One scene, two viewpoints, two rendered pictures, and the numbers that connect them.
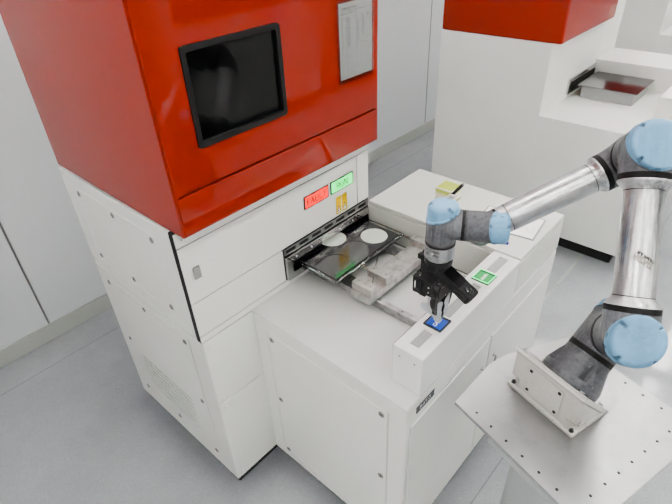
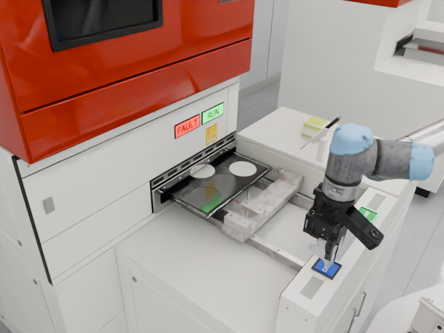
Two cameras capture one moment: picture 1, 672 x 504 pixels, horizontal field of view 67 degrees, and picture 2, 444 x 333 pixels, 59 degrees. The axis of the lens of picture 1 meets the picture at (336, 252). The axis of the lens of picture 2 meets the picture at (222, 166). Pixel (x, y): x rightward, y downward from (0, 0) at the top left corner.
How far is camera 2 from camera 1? 0.47 m
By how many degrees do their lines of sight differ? 6
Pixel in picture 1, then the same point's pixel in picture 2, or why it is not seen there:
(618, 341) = not seen: outside the picture
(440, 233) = (349, 166)
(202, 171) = (56, 81)
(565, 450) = not seen: outside the picture
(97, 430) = not seen: outside the picture
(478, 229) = (396, 162)
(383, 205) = (252, 138)
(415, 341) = (305, 291)
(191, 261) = (41, 192)
